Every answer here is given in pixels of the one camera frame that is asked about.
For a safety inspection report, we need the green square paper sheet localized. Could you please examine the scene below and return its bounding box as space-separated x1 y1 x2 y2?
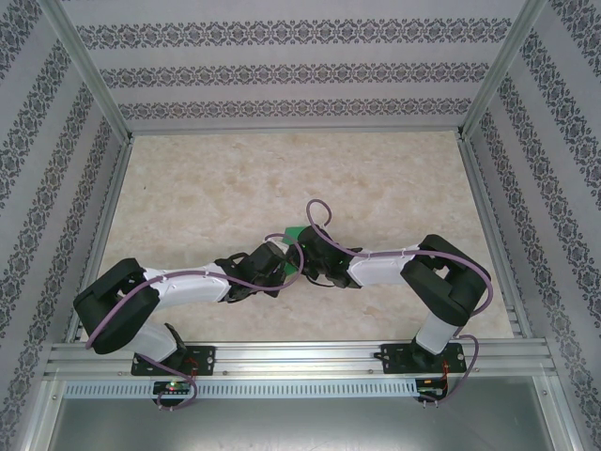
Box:
283 225 307 276

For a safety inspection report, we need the grey metal sheet panel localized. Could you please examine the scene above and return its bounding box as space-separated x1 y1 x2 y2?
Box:
46 397 555 451

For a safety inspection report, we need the left small circuit board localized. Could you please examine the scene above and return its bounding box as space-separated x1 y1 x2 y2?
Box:
153 381 192 395

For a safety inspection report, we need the small circuit board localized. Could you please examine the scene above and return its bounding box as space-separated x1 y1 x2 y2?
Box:
417 379 447 398
153 381 192 395

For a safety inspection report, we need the right small circuit board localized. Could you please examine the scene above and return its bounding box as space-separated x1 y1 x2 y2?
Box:
417 379 447 398

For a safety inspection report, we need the aluminium mounting rail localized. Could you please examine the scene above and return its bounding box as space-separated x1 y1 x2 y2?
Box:
44 341 558 380

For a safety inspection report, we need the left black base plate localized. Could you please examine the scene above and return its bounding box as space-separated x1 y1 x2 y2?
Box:
131 346 217 377

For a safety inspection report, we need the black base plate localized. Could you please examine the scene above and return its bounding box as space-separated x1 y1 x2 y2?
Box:
380 342 469 376
131 346 217 377

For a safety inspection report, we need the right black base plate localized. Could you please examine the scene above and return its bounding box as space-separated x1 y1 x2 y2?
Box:
380 342 469 376

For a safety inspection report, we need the slotted grey cable duct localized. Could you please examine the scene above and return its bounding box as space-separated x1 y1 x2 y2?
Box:
63 379 419 399

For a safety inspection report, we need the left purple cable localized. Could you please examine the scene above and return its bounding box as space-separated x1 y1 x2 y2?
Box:
85 233 304 412

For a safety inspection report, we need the purple cable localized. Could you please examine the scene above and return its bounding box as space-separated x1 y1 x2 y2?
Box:
304 199 494 409
85 233 304 412

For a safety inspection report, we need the aluminium table side rail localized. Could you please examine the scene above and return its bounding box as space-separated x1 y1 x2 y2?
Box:
63 138 137 343
455 138 535 339

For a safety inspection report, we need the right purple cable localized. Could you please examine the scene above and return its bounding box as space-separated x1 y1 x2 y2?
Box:
304 199 494 409

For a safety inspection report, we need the aluminium frame post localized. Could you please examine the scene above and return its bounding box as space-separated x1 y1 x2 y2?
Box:
457 0 549 141
37 0 135 142

